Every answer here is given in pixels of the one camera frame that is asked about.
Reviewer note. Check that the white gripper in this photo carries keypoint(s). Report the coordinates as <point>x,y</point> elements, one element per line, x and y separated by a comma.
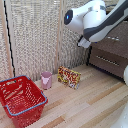
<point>84,42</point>

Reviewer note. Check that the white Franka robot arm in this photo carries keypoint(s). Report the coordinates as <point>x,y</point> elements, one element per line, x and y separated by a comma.
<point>96,20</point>

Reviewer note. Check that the dark brown wooden dresser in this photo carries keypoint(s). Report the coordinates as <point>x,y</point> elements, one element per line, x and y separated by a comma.
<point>110,55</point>

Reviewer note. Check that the yellow red snack box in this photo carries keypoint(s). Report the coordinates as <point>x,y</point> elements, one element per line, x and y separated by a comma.
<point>69,77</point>

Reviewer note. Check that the pink plastic cup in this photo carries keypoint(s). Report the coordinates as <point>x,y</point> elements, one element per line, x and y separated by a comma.
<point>46,80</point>

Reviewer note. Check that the red plastic shopping basket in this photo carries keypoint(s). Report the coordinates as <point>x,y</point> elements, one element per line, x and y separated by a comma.
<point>20,100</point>

